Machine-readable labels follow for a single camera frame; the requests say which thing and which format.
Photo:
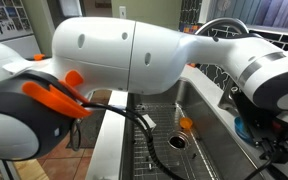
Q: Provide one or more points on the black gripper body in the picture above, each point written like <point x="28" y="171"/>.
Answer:
<point x="270" y="136"/>

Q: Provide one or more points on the blue round dish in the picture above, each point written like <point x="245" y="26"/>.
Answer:
<point x="242" y="130"/>

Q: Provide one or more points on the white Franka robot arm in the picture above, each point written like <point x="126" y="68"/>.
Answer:
<point x="117" y="56"/>

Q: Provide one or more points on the stainless steel sink basin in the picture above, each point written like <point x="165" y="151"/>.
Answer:
<point x="210" y="133"/>

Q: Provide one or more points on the sink drain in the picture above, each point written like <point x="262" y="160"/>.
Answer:
<point x="178" y="141"/>

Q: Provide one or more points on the chrome sink faucet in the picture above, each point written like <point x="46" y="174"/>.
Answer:
<point x="222" y="22"/>

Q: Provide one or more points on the orange plastic cup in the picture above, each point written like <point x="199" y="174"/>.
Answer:
<point x="186" y="123"/>

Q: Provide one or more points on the white framed window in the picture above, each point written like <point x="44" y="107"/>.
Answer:
<point x="250" y="13"/>

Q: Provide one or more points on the multicoloured checkered cutting board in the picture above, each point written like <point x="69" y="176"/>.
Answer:
<point x="189" y="28"/>

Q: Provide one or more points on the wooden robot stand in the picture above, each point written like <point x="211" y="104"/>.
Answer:
<point x="30" y="170"/>

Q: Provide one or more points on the photo covered board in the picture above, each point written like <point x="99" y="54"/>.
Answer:
<point x="7" y="16"/>

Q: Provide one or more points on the white light switch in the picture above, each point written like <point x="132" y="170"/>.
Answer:
<point x="122" y="12"/>

